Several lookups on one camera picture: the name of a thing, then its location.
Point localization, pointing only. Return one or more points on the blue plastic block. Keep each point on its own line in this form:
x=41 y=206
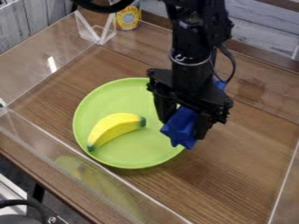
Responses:
x=214 y=103

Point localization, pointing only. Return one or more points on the green round plate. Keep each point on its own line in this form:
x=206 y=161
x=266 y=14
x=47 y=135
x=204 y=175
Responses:
x=139 y=149

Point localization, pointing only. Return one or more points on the yellow blue labelled can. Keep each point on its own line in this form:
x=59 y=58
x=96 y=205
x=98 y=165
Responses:
x=130 y=16

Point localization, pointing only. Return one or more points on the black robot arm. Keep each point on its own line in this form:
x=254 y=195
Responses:
x=200 y=29

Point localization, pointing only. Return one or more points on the yellow toy banana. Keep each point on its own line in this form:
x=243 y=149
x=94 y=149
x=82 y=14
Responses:
x=111 y=127

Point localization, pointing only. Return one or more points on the black clamp with bolt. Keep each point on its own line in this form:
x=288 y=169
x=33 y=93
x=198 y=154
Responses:
x=43 y=214

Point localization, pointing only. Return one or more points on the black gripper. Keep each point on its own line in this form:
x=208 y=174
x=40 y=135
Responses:
x=187 y=82

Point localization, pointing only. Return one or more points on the clear acrylic enclosure wall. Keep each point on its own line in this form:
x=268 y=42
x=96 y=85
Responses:
x=236 y=179

